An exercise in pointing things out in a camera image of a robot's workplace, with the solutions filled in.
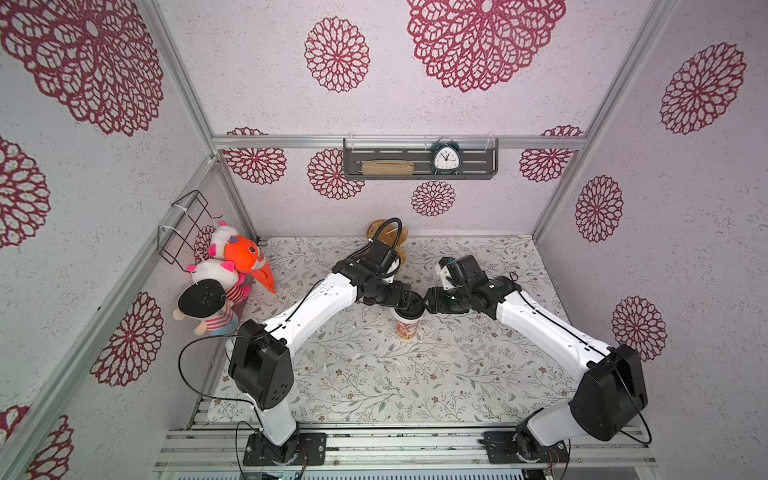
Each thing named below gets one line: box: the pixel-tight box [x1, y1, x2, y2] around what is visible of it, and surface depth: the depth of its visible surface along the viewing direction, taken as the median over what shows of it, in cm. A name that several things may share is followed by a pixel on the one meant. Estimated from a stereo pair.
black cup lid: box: [394, 291, 425, 320], surface depth 81 cm
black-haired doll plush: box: [172, 279, 251, 336], surface depth 79 cm
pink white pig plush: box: [187, 221, 247, 289], surface depth 87 cm
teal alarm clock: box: [430, 136, 463, 176], surface depth 92 cm
